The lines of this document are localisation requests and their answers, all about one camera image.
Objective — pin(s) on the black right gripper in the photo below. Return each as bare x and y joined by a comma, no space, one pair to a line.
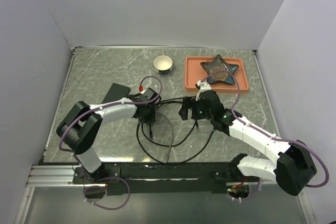
189,102

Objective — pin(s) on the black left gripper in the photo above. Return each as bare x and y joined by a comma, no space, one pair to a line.
151,118

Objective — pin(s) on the black network switch box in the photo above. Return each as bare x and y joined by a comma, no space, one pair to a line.
115,93

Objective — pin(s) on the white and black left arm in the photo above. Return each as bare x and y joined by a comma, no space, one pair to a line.
79,128

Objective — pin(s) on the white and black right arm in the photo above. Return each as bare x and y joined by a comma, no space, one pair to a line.
288,164

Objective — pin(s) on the salmon pink tray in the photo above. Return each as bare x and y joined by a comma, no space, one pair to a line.
195,72

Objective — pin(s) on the dark blue star dish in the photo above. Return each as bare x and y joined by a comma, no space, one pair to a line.
229,80

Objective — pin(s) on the small white teal bowl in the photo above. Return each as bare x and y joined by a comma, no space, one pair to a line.
163,64

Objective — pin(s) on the clear glass bowl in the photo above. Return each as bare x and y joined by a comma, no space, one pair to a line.
218,68

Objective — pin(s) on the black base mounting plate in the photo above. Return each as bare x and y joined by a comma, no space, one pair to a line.
123,178

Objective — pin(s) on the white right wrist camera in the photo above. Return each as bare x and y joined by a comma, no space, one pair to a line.
202,87

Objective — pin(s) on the aluminium frame rail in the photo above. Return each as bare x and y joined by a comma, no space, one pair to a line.
64,175

